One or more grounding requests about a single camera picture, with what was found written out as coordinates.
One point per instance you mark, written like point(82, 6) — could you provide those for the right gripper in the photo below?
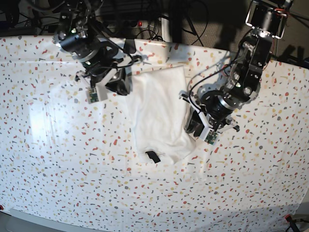
point(107, 74)

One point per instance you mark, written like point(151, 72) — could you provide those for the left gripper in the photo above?
point(211, 112)

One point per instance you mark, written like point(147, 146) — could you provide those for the white printed T-shirt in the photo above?
point(158, 115)

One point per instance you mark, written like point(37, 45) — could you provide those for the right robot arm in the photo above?
point(87, 40)

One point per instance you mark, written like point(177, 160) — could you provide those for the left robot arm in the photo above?
point(267, 22)

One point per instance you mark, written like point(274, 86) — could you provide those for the black table clamp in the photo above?
point(129, 46)

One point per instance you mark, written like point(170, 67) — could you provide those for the white power strip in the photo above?
point(135, 24)

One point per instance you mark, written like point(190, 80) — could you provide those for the red clamp at corner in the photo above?
point(289, 219)

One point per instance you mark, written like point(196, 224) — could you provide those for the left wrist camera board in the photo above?
point(211, 137)

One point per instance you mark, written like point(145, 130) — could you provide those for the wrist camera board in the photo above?
point(92, 95)
point(211, 137)

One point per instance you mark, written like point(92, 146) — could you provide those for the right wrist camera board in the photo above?
point(92, 95)

